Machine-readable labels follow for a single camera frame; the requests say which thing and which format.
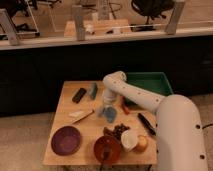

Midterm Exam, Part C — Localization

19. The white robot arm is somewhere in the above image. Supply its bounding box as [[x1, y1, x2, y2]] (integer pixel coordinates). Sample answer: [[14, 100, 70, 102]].
[[103, 71, 208, 171]]

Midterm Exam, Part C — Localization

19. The blue cup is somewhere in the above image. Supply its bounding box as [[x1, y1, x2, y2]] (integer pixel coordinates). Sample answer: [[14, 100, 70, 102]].
[[104, 107, 117, 123]]

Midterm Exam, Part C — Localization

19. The red marker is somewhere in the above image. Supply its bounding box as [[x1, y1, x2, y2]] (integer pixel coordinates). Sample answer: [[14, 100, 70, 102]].
[[121, 99, 130, 115]]

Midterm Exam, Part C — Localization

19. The bunch of dark grapes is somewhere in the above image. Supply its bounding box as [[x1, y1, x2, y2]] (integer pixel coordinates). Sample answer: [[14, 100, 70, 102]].
[[103, 123, 130, 140]]

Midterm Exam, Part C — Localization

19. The black rectangular block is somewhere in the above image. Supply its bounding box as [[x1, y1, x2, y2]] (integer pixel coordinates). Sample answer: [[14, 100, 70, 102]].
[[72, 88, 87, 103]]

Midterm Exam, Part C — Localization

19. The white mug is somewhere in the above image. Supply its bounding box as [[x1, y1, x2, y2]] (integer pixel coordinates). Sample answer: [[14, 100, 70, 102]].
[[121, 130, 138, 152]]

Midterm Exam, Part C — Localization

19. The red-brown bowl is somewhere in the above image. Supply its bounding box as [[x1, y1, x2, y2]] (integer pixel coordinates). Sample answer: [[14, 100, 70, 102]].
[[93, 136, 121, 165]]

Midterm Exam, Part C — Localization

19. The wooden table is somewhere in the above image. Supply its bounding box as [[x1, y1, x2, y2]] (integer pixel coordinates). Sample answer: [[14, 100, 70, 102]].
[[43, 81, 157, 165]]

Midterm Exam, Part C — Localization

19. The apple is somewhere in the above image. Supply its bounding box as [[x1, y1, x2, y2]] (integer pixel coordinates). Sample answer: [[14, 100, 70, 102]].
[[135, 135, 148, 152]]

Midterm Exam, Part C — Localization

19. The green plastic tray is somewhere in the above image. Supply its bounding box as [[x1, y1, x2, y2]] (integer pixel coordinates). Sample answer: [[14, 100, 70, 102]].
[[126, 72, 173, 96]]

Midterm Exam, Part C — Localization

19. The purple bowl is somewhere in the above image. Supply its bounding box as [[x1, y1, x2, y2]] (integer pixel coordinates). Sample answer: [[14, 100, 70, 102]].
[[51, 126, 82, 156]]

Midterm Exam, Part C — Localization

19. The wooden background bench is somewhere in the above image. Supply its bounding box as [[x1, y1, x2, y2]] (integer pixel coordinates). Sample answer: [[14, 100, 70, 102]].
[[64, 19, 131, 37]]

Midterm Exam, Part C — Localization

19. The black office chair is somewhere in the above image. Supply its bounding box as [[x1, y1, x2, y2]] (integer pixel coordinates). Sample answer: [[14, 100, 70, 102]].
[[131, 0, 175, 25]]

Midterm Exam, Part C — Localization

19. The wooden handled knife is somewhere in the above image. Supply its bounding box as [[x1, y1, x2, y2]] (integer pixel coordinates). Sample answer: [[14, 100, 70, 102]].
[[69, 110, 94, 124]]

